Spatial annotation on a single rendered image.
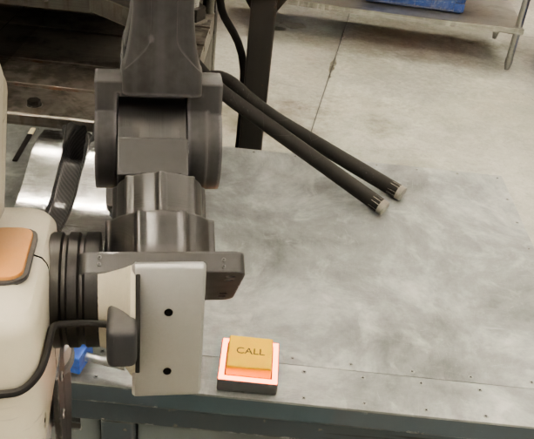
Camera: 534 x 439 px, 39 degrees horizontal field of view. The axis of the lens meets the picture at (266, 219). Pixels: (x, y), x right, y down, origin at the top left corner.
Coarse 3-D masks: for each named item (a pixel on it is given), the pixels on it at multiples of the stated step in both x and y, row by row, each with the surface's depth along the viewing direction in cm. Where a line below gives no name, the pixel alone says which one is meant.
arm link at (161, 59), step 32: (160, 0) 55; (192, 0) 56; (160, 32) 56; (192, 32) 57; (128, 64) 57; (160, 64) 57; (192, 64) 58; (96, 96) 58; (160, 96) 58; (192, 96) 59; (96, 128) 58; (192, 128) 59; (96, 160) 58; (192, 160) 60
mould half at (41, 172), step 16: (48, 144) 122; (32, 160) 120; (48, 160) 120; (32, 176) 119; (48, 176) 119; (32, 192) 117; (48, 192) 117; (80, 192) 118; (96, 192) 118; (80, 208) 116; (96, 208) 116; (80, 224) 113; (96, 224) 113
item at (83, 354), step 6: (78, 348) 97; (84, 348) 97; (90, 348) 98; (78, 354) 96; (84, 354) 97; (90, 354) 97; (78, 360) 95; (84, 360) 97; (90, 360) 97; (96, 360) 97; (102, 360) 97; (72, 366) 96; (78, 366) 96; (108, 366) 97; (72, 372) 97; (78, 372) 96
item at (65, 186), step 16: (64, 128) 124; (80, 128) 126; (64, 144) 122; (80, 144) 127; (64, 160) 121; (80, 160) 129; (64, 176) 120; (80, 176) 119; (64, 192) 118; (48, 208) 115; (64, 208) 116; (64, 224) 112
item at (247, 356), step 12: (240, 336) 102; (228, 348) 100; (240, 348) 100; (252, 348) 101; (264, 348) 101; (228, 360) 98; (240, 360) 98; (252, 360) 99; (264, 360) 99; (228, 372) 98; (240, 372) 98; (252, 372) 98; (264, 372) 98
